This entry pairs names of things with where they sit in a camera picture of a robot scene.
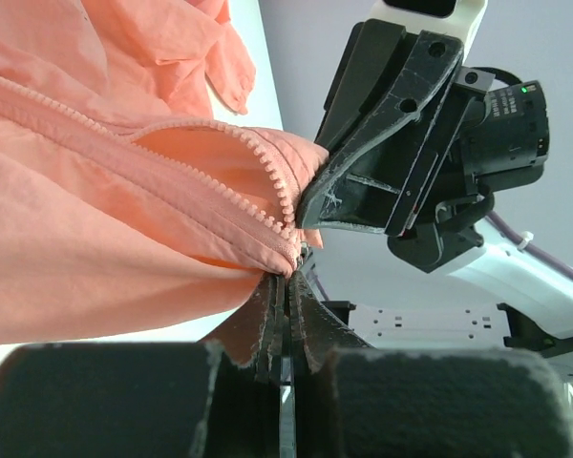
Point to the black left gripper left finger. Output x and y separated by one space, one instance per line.
218 397

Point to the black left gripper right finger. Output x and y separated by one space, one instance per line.
352 400

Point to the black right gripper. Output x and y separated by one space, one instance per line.
403 159

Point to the pink zip-up hooded jacket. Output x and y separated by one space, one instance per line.
125 205

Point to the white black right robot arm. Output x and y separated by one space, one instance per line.
508 293

